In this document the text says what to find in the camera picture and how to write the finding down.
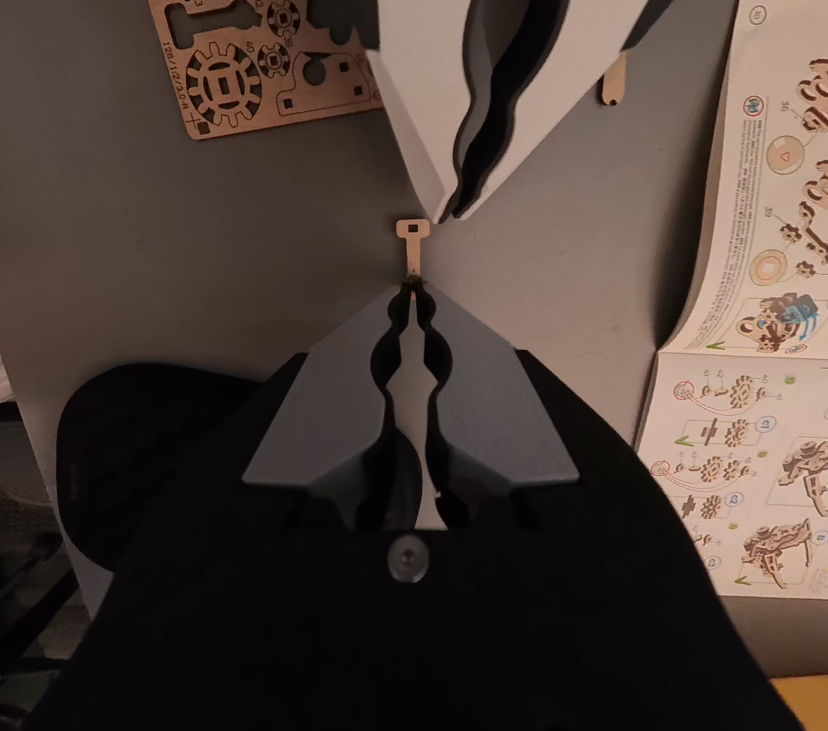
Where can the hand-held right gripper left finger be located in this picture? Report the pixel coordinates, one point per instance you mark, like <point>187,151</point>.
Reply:
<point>323,420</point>

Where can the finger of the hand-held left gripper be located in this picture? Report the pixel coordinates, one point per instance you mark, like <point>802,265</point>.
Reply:
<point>420,32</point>
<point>601,0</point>

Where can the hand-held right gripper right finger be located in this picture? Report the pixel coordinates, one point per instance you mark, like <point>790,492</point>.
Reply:
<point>504,420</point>

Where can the small wooden model part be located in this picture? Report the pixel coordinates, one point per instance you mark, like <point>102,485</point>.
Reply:
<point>413,246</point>

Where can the laser-cut wooden parts sheet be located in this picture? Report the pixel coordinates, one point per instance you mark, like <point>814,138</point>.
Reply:
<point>226,32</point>

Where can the model instruction booklet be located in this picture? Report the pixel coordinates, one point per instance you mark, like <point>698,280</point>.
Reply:
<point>744,291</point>

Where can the wooden stick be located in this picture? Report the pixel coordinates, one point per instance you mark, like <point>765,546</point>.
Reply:
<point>612,81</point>

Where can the yellow panel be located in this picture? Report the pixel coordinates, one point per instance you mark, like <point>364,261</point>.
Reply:
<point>802,705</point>

